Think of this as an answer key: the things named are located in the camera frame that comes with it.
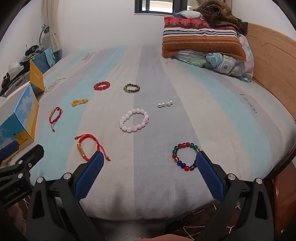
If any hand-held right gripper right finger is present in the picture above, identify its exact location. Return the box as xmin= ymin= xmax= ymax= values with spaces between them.
xmin=195 ymin=151 xmax=274 ymax=241

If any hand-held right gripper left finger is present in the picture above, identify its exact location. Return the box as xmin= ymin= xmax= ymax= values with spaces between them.
xmin=27 ymin=151 xmax=105 ymax=241

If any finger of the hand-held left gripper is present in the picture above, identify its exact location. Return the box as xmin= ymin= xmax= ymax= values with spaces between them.
xmin=0 ymin=144 xmax=45 ymax=186
xmin=0 ymin=141 xmax=19 ymax=161

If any red cord bracelet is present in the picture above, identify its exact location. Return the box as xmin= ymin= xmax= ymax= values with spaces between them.
xmin=48 ymin=107 xmax=63 ymax=132
xmin=74 ymin=134 xmax=111 ymax=162

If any blue and yellow cardboard box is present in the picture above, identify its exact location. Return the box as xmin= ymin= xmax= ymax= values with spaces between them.
xmin=0 ymin=60 xmax=45 ymax=167

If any multicolour bead bracelet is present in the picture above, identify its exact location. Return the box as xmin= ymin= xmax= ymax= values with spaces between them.
xmin=172 ymin=142 xmax=200 ymax=172

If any pink bead bracelet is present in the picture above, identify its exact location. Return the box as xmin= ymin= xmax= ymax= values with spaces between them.
xmin=119 ymin=108 xmax=149 ymax=133

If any amber bead bracelet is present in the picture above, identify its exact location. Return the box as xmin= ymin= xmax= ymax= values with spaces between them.
xmin=71 ymin=98 xmax=89 ymax=107

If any silver bead bracelet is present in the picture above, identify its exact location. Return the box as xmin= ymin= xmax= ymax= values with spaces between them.
xmin=158 ymin=99 xmax=174 ymax=108

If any red bead bracelet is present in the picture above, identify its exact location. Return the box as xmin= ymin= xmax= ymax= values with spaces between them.
xmin=94 ymin=81 xmax=110 ymax=91

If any olive bead bracelet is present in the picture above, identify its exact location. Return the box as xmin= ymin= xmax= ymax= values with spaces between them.
xmin=123 ymin=84 xmax=140 ymax=94

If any grey case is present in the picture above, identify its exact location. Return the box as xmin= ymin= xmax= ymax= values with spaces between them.
xmin=0 ymin=72 xmax=30 ymax=96

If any white plastic bag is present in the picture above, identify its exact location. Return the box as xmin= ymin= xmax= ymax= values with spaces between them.
xmin=8 ymin=62 xmax=23 ymax=75

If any blue suitcase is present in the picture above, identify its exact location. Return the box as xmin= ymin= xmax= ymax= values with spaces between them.
xmin=31 ymin=47 xmax=56 ymax=75

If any light blue cloth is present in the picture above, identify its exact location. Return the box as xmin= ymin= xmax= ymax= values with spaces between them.
xmin=44 ymin=48 xmax=55 ymax=66

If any black clutter pile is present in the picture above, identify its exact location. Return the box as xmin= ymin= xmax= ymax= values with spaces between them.
xmin=25 ymin=44 xmax=40 ymax=56

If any floral pillow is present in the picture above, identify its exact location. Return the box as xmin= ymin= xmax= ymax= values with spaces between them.
xmin=172 ymin=35 xmax=255 ymax=82

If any striped bed sheet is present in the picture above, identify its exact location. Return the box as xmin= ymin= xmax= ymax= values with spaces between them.
xmin=30 ymin=44 xmax=292 ymax=220

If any blue desk lamp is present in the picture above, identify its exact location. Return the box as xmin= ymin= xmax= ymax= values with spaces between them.
xmin=39 ymin=24 xmax=50 ymax=47

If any wooden headboard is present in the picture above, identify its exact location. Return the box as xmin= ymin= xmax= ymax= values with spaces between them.
xmin=245 ymin=23 xmax=296 ymax=234

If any cream curtain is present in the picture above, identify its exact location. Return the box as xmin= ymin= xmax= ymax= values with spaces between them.
xmin=45 ymin=0 xmax=63 ymax=52

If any striped pillow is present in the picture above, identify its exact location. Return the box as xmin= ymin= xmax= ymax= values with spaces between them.
xmin=162 ymin=17 xmax=247 ymax=61

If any brown blanket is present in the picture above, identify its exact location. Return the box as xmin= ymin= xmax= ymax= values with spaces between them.
xmin=193 ymin=0 xmax=249 ymax=35

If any grey pillow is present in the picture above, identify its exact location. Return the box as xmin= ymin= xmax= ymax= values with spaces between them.
xmin=174 ymin=10 xmax=204 ymax=19

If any dark framed window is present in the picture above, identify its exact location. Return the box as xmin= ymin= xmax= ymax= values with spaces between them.
xmin=134 ymin=0 xmax=188 ymax=15

